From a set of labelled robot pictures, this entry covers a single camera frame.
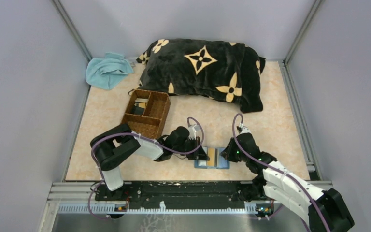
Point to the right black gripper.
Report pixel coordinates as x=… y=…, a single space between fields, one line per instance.
x=227 y=153

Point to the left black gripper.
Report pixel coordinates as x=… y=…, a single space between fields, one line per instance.
x=200 y=153

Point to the teal leather card holder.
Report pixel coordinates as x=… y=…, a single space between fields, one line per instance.
x=223 y=164

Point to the gold VIP credit card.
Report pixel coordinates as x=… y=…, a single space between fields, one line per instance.
x=212 y=154

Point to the woven brown divided basket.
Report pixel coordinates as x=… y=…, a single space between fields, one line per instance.
x=152 y=122

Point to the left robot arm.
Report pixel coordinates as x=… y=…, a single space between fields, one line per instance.
x=111 y=148

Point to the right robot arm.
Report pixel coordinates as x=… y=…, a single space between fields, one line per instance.
x=321 y=210

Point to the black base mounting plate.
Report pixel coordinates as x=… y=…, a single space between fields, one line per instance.
x=178 y=195

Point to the black pillow with tan flowers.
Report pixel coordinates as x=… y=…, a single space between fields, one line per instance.
x=222 y=71

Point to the light blue cloth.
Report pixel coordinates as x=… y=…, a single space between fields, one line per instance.
x=107 y=72

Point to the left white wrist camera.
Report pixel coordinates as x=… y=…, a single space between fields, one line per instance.
x=193 y=131

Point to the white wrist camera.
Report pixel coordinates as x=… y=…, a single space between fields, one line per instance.
x=243 y=129
x=193 y=131

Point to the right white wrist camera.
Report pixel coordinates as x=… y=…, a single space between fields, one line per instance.
x=243 y=129

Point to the aluminium front rail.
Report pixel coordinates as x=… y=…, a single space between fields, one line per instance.
x=80 y=197

